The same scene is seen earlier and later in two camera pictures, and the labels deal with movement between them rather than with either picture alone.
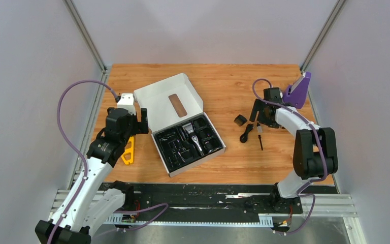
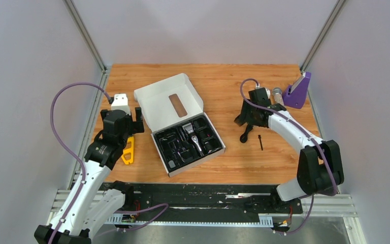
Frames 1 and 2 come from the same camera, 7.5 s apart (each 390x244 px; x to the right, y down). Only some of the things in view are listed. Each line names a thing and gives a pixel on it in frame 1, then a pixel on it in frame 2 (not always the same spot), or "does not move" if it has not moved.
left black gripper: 136,127 does not move
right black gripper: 259,105 -> 247,107
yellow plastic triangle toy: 130,151 does not move
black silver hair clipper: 188,128 does not move
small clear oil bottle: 259,127 -> 171,164
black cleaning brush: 259,136 does not move
